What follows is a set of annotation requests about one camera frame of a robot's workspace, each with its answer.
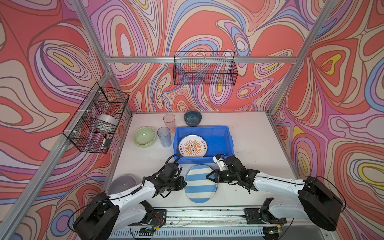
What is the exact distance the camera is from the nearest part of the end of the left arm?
2.04ft

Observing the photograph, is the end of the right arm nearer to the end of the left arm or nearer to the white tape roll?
the end of the left arm

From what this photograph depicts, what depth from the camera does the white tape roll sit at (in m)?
0.71
